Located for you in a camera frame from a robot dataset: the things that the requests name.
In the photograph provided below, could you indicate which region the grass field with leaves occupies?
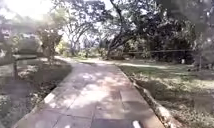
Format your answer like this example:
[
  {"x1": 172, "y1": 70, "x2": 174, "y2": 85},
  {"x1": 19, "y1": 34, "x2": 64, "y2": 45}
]
[{"x1": 108, "y1": 59, "x2": 214, "y2": 128}]

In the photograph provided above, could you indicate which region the grey building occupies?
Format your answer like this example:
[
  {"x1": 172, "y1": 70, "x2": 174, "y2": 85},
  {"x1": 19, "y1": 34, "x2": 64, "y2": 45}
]
[{"x1": 0, "y1": 22, "x2": 43, "y2": 66}]

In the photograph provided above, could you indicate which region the low dark railing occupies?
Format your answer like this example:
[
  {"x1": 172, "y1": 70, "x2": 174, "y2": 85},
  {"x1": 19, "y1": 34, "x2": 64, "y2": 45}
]
[{"x1": 121, "y1": 49, "x2": 196, "y2": 65}]

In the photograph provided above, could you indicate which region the robot's own part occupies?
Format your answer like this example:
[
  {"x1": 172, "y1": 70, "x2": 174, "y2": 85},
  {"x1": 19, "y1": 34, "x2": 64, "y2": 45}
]
[{"x1": 132, "y1": 120, "x2": 142, "y2": 128}]

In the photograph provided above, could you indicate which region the small leafy tree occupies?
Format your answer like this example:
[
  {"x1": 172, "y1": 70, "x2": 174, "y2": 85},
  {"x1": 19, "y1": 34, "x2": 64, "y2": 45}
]
[{"x1": 35, "y1": 23, "x2": 64, "y2": 65}]

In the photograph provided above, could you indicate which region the grey slab paved path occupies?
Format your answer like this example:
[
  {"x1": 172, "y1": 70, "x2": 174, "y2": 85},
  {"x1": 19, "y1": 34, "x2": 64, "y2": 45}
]
[{"x1": 11, "y1": 57, "x2": 167, "y2": 128}]

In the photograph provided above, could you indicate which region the leaf-strewn grass verge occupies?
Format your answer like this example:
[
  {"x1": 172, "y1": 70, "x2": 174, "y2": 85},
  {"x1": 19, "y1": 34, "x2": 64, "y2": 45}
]
[{"x1": 0, "y1": 57, "x2": 73, "y2": 128}]

